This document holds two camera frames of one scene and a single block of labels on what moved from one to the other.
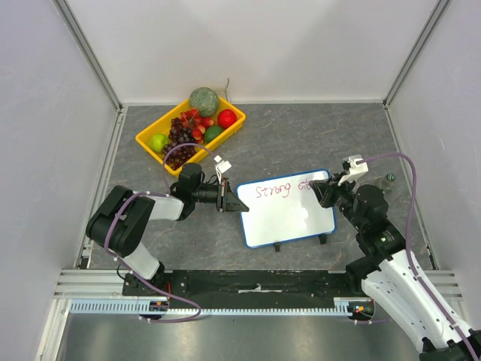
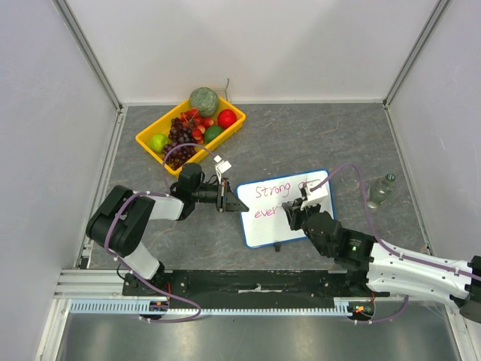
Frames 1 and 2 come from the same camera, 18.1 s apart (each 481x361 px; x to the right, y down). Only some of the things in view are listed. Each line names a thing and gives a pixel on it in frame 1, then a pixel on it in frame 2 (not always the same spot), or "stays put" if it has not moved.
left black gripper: (228, 201) stays put
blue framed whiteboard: (284, 209) stays put
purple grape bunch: (179, 133) stays put
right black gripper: (334, 192) to (295, 215)
